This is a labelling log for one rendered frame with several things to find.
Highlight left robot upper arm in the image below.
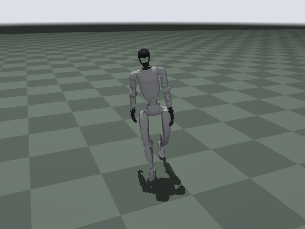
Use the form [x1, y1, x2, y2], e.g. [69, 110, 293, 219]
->
[156, 67, 169, 94]

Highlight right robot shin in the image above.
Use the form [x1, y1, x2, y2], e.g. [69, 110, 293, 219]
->
[144, 145, 154, 171]

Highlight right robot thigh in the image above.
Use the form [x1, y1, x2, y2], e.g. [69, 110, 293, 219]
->
[139, 109, 153, 148]

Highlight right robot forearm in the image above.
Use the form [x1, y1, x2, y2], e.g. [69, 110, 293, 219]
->
[130, 96, 136, 111]

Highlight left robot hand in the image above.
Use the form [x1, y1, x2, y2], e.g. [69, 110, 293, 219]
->
[168, 107, 174, 126]

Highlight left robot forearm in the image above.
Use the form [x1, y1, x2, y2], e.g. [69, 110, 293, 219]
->
[164, 87, 173, 111]

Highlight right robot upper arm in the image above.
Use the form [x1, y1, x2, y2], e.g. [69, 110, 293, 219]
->
[129, 71, 138, 97]

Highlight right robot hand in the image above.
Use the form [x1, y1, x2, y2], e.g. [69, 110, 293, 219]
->
[130, 109, 137, 123]

